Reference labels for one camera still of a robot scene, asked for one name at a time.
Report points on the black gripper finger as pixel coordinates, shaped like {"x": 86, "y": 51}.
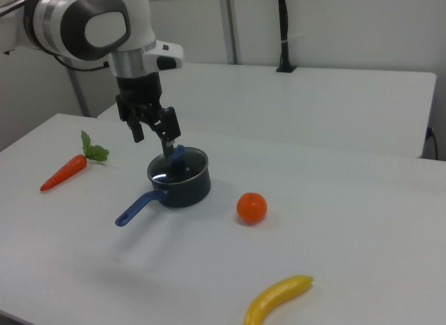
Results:
{"x": 170, "y": 124}
{"x": 138, "y": 133}

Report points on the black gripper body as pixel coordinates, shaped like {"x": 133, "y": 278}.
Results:
{"x": 139, "y": 91}

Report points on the glass lid with blue knob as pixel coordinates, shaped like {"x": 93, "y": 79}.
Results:
{"x": 177, "y": 166}

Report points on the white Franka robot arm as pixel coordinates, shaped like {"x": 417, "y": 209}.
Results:
{"x": 104, "y": 28}

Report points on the dark blue saucepan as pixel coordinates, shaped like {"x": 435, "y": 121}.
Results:
{"x": 188, "y": 192}

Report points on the orange toy carrot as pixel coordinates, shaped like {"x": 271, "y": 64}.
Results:
{"x": 66, "y": 173}

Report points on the orange toy tangerine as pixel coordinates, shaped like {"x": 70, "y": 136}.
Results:
{"x": 251, "y": 208}

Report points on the black pole with base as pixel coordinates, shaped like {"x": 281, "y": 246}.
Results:
{"x": 285, "y": 32}

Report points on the yellow toy banana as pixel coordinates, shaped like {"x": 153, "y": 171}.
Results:
{"x": 271, "y": 297}

